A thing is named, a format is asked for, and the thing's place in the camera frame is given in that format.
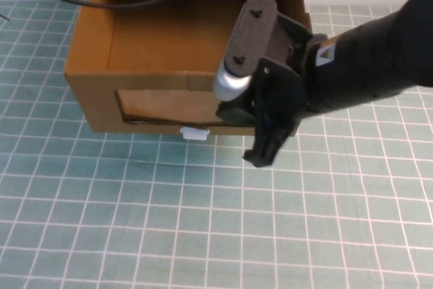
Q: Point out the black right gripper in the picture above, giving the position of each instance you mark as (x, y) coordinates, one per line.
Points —
(277, 106)

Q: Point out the cardboard drawer with window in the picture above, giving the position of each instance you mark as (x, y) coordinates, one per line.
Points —
(91, 99)

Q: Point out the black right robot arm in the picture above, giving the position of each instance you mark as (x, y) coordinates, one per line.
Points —
(372, 55)

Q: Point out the green checked tablecloth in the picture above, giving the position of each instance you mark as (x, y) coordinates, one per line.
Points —
(135, 218)

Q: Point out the black wrist camera silver end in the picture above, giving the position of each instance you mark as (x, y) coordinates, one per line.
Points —
(252, 32)

